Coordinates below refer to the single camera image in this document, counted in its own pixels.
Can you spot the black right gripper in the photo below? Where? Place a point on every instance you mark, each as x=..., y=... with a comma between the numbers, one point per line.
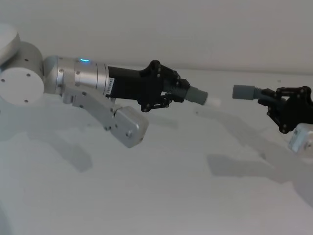
x=299, y=110

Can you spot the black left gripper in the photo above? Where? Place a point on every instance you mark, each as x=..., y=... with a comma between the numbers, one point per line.
x=132, y=84

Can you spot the grey cylindrical socket cap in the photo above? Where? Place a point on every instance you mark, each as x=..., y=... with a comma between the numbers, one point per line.
x=243, y=92

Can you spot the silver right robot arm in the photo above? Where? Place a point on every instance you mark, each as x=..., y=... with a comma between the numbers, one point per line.
x=302, y=139

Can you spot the white curtain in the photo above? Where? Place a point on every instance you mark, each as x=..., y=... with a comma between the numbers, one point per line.
x=156, y=29

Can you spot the white table cloth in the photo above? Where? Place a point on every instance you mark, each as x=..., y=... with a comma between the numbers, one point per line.
x=156, y=183

